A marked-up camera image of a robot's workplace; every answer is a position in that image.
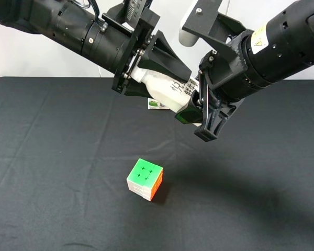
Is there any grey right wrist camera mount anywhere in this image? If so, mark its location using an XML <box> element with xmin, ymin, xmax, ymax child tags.
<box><xmin>178</xmin><ymin>0</ymin><xmax>246</xmax><ymax>51</ymax></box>

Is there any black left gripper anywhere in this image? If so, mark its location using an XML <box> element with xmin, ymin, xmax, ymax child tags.
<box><xmin>102</xmin><ymin>12</ymin><xmax>192</xmax><ymax>98</ymax></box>

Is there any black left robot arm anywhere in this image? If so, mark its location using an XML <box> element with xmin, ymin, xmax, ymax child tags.
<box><xmin>0</xmin><ymin>1</ymin><xmax>191</xmax><ymax>97</ymax></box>

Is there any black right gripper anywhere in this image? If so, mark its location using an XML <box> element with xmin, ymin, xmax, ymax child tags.
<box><xmin>175</xmin><ymin>32</ymin><xmax>248</xmax><ymax>142</ymax></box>

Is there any black table cloth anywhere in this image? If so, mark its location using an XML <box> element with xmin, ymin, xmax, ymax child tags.
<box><xmin>0</xmin><ymin>77</ymin><xmax>314</xmax><ymax>250</ymax></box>

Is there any white milk bottle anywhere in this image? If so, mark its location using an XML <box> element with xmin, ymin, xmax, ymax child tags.
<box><xmin>131</xmin><ymin>66</ymin><xmax>199</xmax><ymax>112</ymax></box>

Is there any colourful puzzle cube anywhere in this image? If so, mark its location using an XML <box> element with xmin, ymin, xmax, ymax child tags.
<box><xmin>127</xmin><ymin>158</ymin><xmax>163</xmax><ymax>201</ymax></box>

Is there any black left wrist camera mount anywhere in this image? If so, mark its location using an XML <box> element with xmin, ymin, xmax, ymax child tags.
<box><xmin>107</xmin><ymin>0</ymin><xmax>152</xmax><ymax>29</ymax></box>

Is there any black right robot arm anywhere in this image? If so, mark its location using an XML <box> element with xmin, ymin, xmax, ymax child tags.
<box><xmin>176</xmin><ymin>1</ymin><xmax>314</xmax><ymax>142</ymax></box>

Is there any white blue carton box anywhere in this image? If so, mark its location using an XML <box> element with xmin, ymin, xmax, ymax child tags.
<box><xmin>148</xmin><ymin>98</ymin><xmax>169</xmax><ymax>110</ymax></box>

